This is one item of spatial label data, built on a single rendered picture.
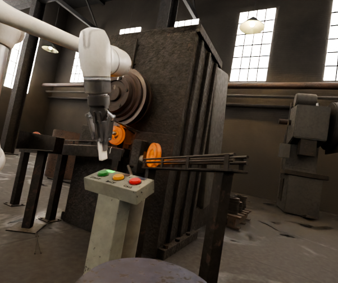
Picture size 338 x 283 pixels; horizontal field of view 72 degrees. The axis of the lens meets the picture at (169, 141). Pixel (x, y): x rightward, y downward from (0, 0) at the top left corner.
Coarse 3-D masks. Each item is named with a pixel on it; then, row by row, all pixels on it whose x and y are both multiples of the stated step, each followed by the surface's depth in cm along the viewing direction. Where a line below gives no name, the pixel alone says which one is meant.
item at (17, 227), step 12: (24, 132) 176; (24, 144) 180; (36, 144) 189; (48, 144) 190; (60, 144) 184; (36, 156) 176; (36, 168) 176; (36, 180) 175; (36, 192) 175; (36, 204) 179; (24, 216) 173; (12, 228) 169; (24, 228) 172; (36, 228) 176
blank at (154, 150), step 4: (152, 144) 143; (156, 144) 139; (148, 148) 147; (152, 148) 142; (156, 148) 137; (160, 148) 138; (148, 152) 146; (152, 152) 145; (156, 152) 136; (160, 152) 137; (148, 156) 145; (152, 156) 146; (156, 156) 135; (160, 156) 136; (148, 160) 144; (152, 160) 139; (156, 160) 136; (148, 164) 143; (152, 164) 138; (156, 164) 137
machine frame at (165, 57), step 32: (160, 32) 192; (192, 32) 178; (160, 64) 187; (192, 64) 177; (160, 96) 183; (192, 96) 179; (128, 128) 193; (160, 128) 179; (192, 128) 192; (96, 160) 196; (128, 160) 181; (160, 192) 165; (192, 192) 206; (160, 224) 161; (192, 224) 210; (160, 256) 160
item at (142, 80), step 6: (132, 72) 179; (138, 72) 177; (138, 78) 176; (144, 84) 172; (144, 90) 172; (144, 96) 171; (144, 102) 170; (138, 108) 172; (144, 108) 174; (138, 114) 171; (126, 120) 175; (132, 120) 173
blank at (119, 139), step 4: (116, 128) 180; (120, 128) 178; (120, 132) 178; (124, 132) 179; (112, 136) 182; (120, 136) 177; (124, 136) 178; (112, 140) 180; (116, 140) 178; (120, 140) 177; (116, 144) 180
